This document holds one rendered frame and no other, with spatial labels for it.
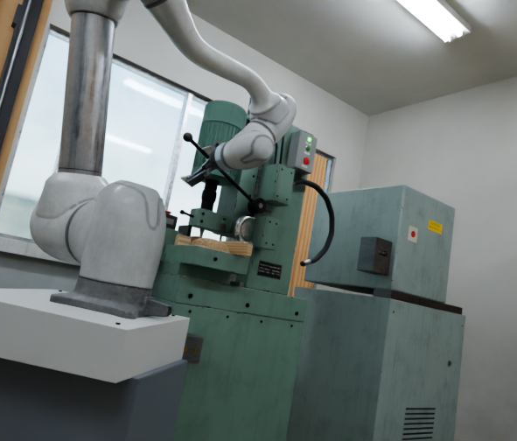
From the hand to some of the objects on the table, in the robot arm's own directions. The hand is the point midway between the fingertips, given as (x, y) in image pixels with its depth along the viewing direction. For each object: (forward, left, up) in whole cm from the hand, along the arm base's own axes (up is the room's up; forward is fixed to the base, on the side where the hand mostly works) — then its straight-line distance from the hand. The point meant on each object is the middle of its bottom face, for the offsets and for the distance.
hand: (195, 164), depth 160 cm
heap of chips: (-3, -12, -29) cm, 32 cm away
